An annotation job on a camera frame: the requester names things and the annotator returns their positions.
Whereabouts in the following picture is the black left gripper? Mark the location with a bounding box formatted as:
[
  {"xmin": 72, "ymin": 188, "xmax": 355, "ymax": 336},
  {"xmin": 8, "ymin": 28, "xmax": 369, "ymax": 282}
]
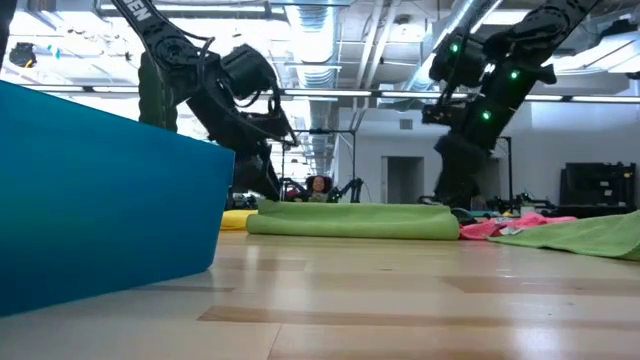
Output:
[{"xmin": 188, "ymin": 91, "xmax": 283, "ymax": 203}]

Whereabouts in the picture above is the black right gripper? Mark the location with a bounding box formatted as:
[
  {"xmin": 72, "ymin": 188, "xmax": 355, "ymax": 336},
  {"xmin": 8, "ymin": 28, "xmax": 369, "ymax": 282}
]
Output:
[{"xmin": 432, "ymin": 112, "xmax": 506, "ymax": 209}]

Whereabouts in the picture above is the green microfiber towel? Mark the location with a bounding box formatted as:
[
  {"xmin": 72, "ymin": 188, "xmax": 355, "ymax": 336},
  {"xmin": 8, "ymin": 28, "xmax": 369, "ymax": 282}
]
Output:
[
  {"xmin": 487, "ymin": 209, "xmax": 640, "ymax": 262},
  {"xmin": 245, "ymin": 198, "xmax": 462, "ymax": 242}
]

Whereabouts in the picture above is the yellow microfiber towel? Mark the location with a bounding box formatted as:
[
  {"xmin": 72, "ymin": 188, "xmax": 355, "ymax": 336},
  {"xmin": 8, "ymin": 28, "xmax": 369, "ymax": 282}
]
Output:
[{"xmin": 220, "ymin": 208, "xmax": 259, "ymax": 232}]

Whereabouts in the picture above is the pink microfiber towel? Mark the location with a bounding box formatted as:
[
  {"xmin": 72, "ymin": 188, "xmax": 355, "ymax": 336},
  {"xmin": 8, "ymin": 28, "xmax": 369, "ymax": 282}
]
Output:
[{"xmin": 458, "ymin": 211, "xmax": 579, "ymax": 242}]

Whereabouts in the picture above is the person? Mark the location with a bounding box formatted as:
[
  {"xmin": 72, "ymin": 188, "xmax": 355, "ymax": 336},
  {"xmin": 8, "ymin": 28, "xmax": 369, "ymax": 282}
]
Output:
[{"xmin": 304, "ymin": 174, "xmax": 335, "ymax": 204}]

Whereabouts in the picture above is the long light bar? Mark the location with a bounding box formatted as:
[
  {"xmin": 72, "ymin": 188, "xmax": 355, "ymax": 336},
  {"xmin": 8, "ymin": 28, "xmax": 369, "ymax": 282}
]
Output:
[{"xmin": 22, "ymin": 83, "xmax": 640, "ymax": 104}]

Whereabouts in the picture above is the green cactus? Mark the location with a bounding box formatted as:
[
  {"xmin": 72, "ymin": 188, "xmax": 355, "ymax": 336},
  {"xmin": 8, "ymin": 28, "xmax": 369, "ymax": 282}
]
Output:
[{"xmin": 138, "ymin": 49, "xmax": 179, "ymax": 133}]

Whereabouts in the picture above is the black low desk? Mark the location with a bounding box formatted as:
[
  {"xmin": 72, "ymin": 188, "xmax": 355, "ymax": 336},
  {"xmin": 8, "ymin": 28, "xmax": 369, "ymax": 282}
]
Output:
[{"xmin": 538, "ymin": 203, "xmax": 638, "ymax": 219}]

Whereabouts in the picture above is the black cabinet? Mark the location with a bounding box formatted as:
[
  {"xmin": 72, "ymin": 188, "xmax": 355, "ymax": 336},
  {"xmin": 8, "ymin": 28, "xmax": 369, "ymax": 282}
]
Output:
[{"xmin": 559, "ymin": 161, "xmax": 638, "ymax": 207}]

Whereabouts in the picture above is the blue plastic tray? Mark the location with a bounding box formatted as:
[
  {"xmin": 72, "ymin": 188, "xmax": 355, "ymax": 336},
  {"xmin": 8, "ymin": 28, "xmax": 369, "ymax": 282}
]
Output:
[{"xmin": 0, "ymin": 79, "xmax": 236, "ymax": 318}]

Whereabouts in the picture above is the black ceiling device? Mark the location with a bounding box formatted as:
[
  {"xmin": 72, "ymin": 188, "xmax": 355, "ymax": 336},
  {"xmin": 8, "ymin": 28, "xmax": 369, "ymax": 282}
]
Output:
[{"xmin": 8, "ymin": 41, "xmax": 38, "ymax": 69}]

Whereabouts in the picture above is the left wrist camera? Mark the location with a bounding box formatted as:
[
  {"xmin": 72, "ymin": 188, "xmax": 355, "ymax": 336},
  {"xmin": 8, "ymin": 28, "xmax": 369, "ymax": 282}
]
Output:
[{"xmin": 238, "ymin": 108, "xmax": 298, "ymax": 148}]

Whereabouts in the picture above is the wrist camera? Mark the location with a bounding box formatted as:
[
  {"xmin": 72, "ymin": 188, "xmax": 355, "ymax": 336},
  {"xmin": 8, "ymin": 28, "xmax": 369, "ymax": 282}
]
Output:
[
  {"xmin": 421, "ymin": 101, "xmax": 472, "ymax": 128},
  {"xmin": 238, "ymin": 108, "xmax": 298, "ymax": 148}
]

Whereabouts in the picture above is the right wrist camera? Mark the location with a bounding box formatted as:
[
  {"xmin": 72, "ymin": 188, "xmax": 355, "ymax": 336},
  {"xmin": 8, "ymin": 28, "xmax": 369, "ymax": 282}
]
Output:
[{"xmin": 421, "ymin": 101, "xmax": 472, "ymax": 128}]

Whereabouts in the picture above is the silver slanted ventilation duct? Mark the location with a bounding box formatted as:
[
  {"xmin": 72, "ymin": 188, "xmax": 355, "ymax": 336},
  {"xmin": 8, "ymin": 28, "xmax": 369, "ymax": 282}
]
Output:
[{"xmin": 404, "ymin": 0, "xmax": 504, "ymax": 94}]

